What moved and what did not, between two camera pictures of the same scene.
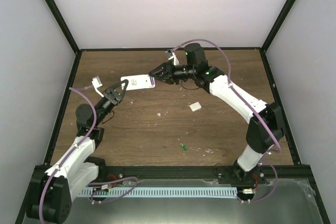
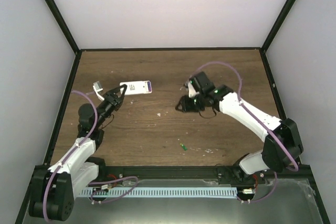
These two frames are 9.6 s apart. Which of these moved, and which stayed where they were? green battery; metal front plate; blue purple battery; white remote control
Moved: white remote control; blue purple battery
Stayed: green battery; metal front plate
